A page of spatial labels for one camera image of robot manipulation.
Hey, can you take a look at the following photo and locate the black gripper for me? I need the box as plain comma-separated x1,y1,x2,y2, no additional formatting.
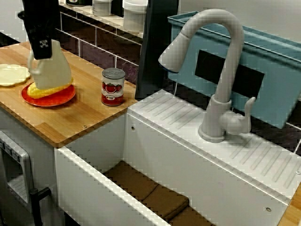
17,0,59,61

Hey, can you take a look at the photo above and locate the white detergent bottle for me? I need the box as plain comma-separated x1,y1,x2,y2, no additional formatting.
27,39,73,90

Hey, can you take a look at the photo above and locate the yellow toy corn cob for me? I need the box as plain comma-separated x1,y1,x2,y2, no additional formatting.
27,77,74,99

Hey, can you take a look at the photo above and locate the tomato soup can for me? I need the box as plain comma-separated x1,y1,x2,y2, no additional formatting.
101,68,126,107

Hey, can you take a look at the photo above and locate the cream scalloped plate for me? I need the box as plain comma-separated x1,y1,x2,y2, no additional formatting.
0,63,32,88

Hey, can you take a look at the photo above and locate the red round plate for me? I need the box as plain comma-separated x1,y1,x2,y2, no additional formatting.
21,83,77,108

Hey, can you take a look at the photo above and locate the dark jar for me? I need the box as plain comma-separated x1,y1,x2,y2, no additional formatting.
65,0,92,7

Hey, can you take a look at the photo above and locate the white canister with print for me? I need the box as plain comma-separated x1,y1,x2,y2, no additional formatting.
92,0,113,17

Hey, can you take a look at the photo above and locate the plain white canister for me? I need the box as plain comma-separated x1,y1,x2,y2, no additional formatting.
122,0,149,32

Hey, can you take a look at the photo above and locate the dark upright pillar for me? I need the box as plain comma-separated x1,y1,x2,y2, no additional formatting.
135,0,181,99

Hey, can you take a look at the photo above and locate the grey toy dishwasher panel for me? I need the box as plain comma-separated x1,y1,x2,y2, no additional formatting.
0,130,32,205

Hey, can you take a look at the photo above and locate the brown folded cloth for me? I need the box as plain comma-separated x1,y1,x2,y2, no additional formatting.
103,160,219,226

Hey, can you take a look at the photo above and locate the white toy sink basin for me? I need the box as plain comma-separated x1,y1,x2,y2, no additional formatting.
54,89,301,226

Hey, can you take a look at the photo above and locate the grey toy faucet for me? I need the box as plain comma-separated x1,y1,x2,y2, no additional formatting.
158,8,257,144

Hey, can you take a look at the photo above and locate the teal plastic bin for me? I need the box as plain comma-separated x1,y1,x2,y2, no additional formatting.
167,11,301,129

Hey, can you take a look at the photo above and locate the black cabinet handle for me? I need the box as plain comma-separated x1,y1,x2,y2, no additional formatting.
30,187,51,226

